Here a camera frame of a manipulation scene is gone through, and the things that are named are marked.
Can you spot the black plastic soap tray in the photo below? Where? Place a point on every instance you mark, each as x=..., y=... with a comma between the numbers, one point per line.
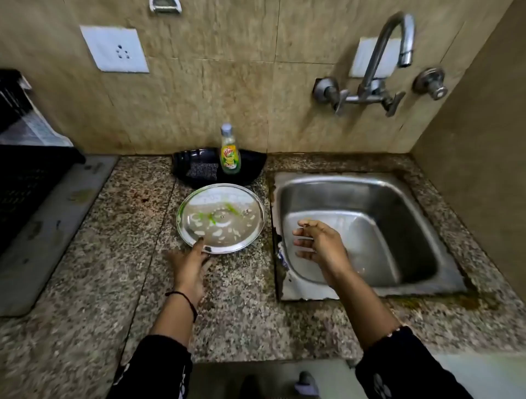
x=251, y=164

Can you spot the white blank wall plate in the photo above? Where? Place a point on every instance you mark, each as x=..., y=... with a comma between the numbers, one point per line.
x=361, y=61

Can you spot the grey shoe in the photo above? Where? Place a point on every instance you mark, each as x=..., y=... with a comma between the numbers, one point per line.
x=307, y=385

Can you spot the white checked cloth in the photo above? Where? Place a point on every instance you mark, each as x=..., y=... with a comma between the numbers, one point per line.
x=33, y=131

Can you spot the round steel lid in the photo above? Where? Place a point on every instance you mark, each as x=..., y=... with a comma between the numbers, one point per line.
x=222, y=224

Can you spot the steel wall valve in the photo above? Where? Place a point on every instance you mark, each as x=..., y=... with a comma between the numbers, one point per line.
x=429, y=82

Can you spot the person's right forearm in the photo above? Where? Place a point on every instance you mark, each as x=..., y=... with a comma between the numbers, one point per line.
x=361, y=312

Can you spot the grey drip tray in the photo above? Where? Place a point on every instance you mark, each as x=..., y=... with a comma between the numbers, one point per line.
x=49, y=246

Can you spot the white hanging peeler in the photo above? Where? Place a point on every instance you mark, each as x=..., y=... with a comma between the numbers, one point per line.
x=165, y=8

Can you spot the steel wall faucet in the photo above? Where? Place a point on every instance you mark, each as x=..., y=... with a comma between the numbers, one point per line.
x=372, y=88

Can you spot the steel sink basin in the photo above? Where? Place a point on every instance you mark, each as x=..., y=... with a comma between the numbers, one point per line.
x=370, y=197

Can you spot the black wrist thread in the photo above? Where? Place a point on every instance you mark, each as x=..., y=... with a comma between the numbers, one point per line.
x=187, y=298

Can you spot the person's right hand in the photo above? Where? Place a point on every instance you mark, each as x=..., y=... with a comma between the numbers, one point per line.
x=326, y=250

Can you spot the person's left forearm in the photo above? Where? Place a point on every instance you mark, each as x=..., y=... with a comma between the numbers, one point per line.
x=172, y=324

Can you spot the clear dish soap bottle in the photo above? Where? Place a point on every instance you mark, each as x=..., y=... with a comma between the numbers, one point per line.
x=230, y=158

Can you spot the person's left hand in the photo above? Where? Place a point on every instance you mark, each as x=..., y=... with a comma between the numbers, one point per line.
x=189, y=267

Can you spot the dark scrub sponge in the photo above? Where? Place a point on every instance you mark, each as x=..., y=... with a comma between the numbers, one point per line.
x=201, y=172

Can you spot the white wall socket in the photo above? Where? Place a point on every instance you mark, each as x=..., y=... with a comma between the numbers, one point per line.
x=115, y=49

